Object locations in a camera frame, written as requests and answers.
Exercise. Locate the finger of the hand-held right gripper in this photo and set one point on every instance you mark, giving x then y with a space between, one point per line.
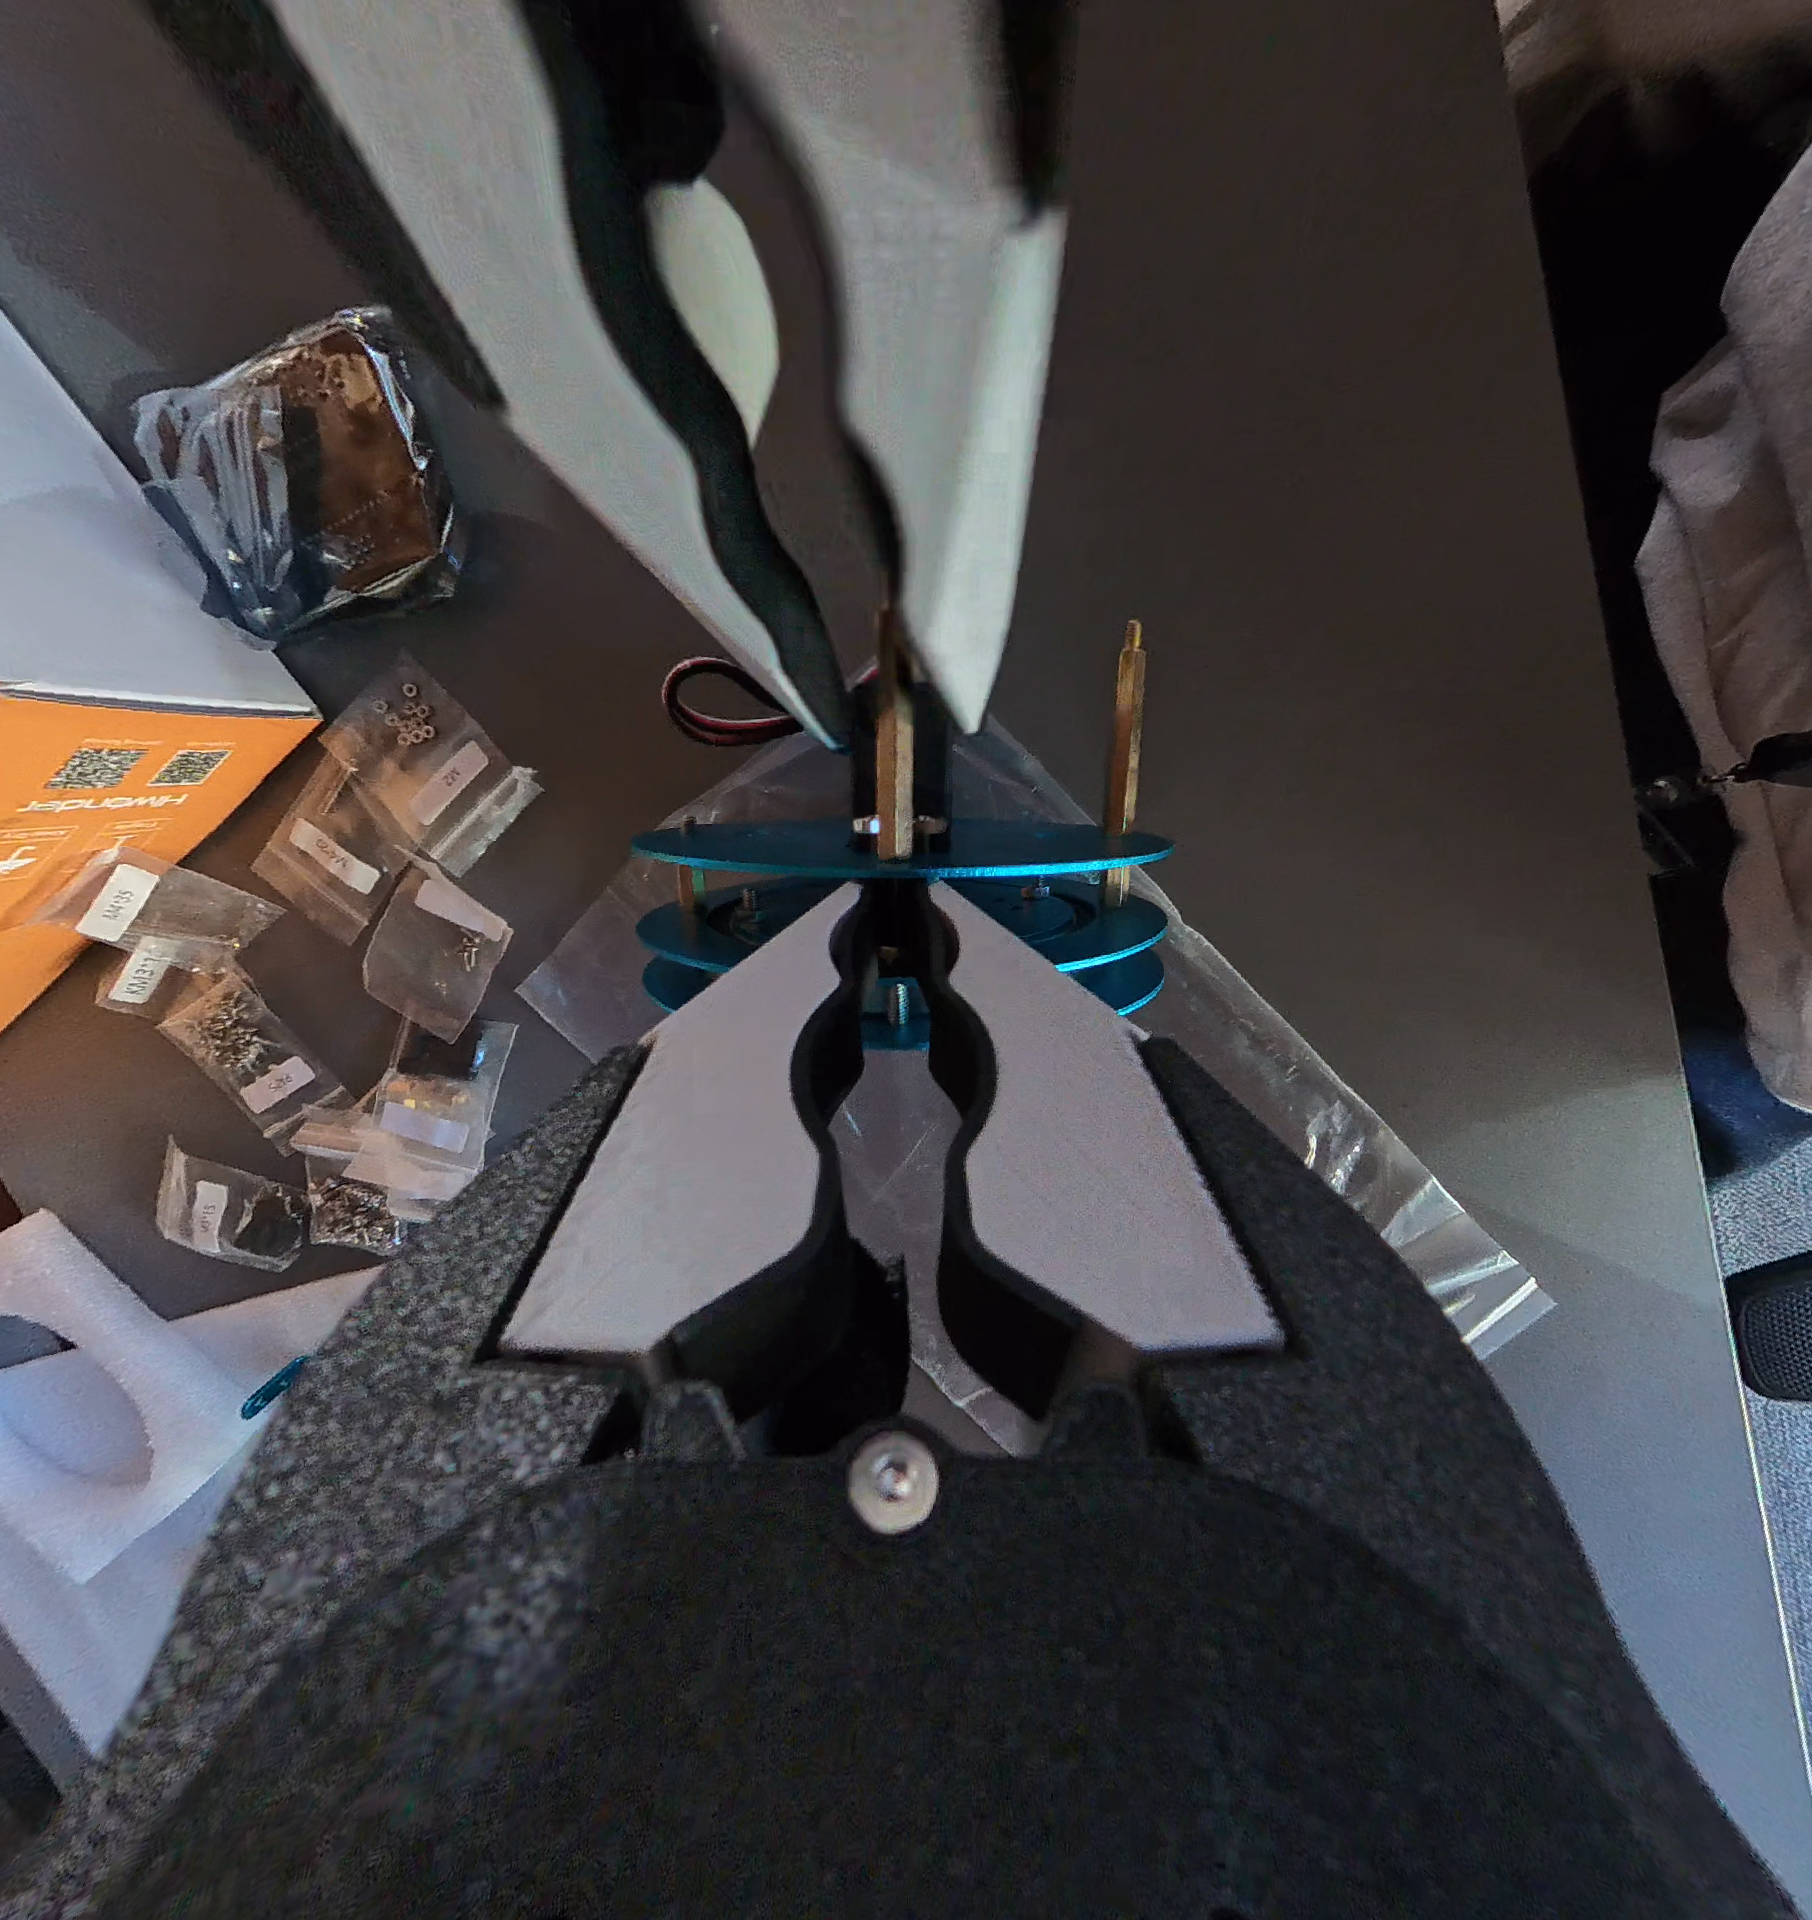
921 301
517 301

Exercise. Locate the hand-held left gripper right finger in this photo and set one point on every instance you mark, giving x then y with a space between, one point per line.
1116 1184

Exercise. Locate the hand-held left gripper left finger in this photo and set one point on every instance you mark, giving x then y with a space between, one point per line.
666 1184

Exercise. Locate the blue round turntable base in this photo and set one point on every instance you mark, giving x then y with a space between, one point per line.
996 843

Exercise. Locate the brass standoff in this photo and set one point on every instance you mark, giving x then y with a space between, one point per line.
890 751
1125 735

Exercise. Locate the black servo motor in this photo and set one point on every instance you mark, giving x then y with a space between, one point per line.
932 765

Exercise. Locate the grey desk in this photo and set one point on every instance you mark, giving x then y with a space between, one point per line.
1371 450

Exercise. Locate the clear plastic bag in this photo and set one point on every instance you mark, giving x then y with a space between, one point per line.
1371 1200

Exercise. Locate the bag of black parts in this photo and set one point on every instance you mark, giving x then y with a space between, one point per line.
321 465

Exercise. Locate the pile of small screw bags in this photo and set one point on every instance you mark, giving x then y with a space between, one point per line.
396 780

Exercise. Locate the orange cardboard box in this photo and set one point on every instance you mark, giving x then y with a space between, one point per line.
66 841

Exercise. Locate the grey chair armrest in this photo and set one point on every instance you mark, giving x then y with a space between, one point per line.
1807 1334

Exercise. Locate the white foam tray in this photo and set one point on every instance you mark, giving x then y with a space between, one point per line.
36 1635

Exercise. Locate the long blue perforated bracket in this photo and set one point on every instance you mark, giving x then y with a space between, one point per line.
268 1389

